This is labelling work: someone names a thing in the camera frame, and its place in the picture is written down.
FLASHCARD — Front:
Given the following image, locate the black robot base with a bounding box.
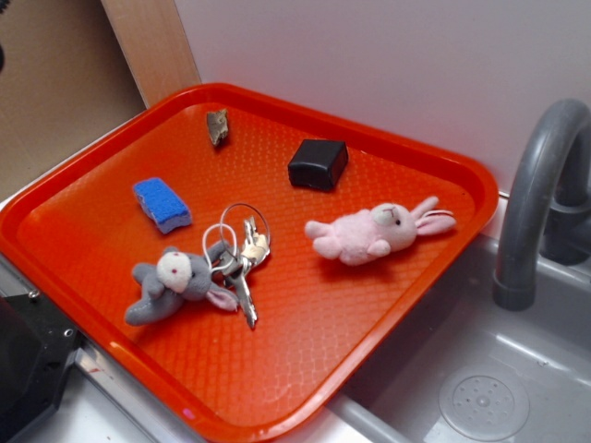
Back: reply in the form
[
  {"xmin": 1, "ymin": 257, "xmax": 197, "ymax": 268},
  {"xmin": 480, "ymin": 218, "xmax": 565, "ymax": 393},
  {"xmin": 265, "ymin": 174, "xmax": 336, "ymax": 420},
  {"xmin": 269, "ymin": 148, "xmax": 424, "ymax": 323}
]
[{"xmin": 1, "ymin": 291, "xmax": 80, "ymax": 442}]

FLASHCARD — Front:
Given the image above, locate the brown wood chip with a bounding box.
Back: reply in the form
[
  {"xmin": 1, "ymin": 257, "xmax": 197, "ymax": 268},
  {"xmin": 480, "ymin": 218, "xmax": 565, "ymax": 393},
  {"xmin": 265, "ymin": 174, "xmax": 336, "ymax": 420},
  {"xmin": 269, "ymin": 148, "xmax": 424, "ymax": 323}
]
[{"xmin": 206, "ymin": 109, "xmax": 229, "ymax": 147}]

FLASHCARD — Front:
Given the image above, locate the silver key bunch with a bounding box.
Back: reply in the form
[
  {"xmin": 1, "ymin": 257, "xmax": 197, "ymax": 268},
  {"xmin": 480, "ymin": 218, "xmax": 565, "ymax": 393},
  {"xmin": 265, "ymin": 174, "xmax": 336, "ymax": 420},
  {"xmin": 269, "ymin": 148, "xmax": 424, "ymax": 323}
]
[{"xmin": 220, "ymin": 216, "xmax": 271, "ymax": 329}]

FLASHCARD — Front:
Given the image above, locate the black rectangular block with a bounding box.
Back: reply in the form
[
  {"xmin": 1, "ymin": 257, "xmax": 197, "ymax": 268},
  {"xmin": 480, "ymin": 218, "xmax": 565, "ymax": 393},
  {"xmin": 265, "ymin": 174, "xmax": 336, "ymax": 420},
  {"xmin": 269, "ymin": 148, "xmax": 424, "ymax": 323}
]
[{"xmin": 287, "ymin": 139, "xmax": 349, "ymax": 192}]

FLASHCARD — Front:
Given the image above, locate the orange plastic tray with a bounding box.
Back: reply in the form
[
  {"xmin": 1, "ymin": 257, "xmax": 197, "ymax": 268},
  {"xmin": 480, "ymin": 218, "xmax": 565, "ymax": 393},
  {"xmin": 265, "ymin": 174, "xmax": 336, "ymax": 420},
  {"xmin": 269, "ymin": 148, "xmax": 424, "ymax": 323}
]
[{"xmin": 1, "ymin": 84, "xmax": 498, "ymax": 442}]

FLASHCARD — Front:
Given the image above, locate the pink plush bunny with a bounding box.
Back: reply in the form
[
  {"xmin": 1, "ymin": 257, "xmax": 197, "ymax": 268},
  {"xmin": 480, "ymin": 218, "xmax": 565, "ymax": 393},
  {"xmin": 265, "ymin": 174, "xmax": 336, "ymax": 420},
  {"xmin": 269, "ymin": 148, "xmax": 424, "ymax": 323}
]
[{"xmin": 305, "ymin": 197, "xmax": 456, "ymax": 266}]

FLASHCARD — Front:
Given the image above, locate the grey plush bunny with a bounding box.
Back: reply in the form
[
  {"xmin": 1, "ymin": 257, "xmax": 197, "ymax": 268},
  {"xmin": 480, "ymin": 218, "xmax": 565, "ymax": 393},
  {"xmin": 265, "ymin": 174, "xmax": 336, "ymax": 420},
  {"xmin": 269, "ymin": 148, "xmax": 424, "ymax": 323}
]
[{"xmin": 125, "ymin": 242, "xmax": 238, "ymax": 327}]

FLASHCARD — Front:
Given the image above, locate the blue sponge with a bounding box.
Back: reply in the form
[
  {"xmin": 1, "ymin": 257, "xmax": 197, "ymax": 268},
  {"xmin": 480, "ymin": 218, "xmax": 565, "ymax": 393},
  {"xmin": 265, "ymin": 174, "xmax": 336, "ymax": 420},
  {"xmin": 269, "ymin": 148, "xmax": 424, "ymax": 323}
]
[{"xmin": 133, "ymin": 177, "xmax": 192, "ymax": 234}]

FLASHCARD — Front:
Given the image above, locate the grey plastic sink basin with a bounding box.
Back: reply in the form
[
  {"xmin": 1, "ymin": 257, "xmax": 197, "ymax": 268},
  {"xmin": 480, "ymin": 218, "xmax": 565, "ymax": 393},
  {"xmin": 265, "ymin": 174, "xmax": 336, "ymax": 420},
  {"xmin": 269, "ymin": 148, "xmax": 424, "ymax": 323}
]
[{"xmin": 326, "ymin": 233, "xmax": 591, "ymax": 443}]

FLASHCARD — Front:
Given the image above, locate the light wooden board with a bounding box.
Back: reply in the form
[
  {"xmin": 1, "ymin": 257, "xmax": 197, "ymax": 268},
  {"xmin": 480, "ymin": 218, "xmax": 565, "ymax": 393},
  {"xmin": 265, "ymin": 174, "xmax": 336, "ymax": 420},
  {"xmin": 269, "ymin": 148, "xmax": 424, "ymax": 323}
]
[{"xmin": 102, "ymin": 0, "xmax": 201, "ymax": 107}]

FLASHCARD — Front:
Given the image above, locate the grey toy faucet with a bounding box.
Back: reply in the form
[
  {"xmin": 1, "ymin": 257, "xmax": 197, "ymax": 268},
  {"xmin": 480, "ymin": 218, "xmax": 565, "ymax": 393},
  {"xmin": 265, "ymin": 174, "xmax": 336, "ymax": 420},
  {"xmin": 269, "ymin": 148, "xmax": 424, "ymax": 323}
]
[{"xmin": 493, "ymin": 99, "xmax": 590, "ymax": 311}]

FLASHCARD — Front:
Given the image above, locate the silver key ring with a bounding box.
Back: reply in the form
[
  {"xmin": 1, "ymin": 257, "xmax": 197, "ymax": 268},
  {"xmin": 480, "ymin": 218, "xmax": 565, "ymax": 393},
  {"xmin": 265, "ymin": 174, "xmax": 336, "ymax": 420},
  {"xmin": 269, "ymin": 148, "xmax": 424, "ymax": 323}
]
[{"xmin": 219, "ymin": 202, "xmax": 271, "ymax": 259}]

